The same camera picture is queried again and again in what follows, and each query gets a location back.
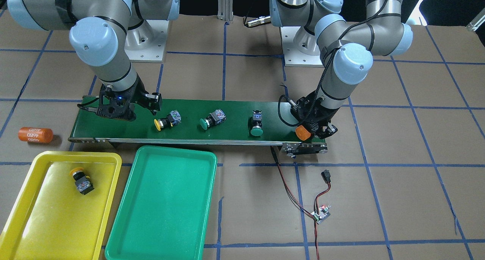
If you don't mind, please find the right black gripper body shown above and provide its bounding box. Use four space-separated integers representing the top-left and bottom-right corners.
78 76 162 121

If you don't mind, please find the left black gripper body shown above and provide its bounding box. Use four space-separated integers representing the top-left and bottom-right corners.
290 90 338 139

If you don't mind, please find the green push button switch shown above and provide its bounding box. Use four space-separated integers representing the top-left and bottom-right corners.
250 110 263 137

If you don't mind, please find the yellow push button switch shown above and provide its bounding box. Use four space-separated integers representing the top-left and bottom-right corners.
153 110 181 132

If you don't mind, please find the orange cylinder labelled 4680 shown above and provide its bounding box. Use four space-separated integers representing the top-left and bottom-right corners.
18 127 53 144

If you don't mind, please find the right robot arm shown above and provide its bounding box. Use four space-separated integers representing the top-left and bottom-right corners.
7 0 180 121

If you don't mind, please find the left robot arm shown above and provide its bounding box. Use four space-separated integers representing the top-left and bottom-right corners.
269 0 413 141

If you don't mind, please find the green conveyor belt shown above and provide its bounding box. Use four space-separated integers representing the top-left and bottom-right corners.
69 99 328 157

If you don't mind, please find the small controller circuit board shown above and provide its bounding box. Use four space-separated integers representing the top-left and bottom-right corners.
311 205 331 224

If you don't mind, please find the green plastic tray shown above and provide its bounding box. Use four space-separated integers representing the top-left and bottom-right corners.
105 146 217 260

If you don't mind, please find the yellow plastic tray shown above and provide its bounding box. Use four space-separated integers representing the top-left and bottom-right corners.
1 151 122 260

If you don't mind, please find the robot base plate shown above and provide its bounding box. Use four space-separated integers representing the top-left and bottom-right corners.
280 27 323 67
125 20 170 63

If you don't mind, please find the red black wire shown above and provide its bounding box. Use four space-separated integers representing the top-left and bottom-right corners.
270 146 332 260

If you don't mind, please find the aluminium frame post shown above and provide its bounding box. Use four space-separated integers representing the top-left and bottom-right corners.
217 0 233 23

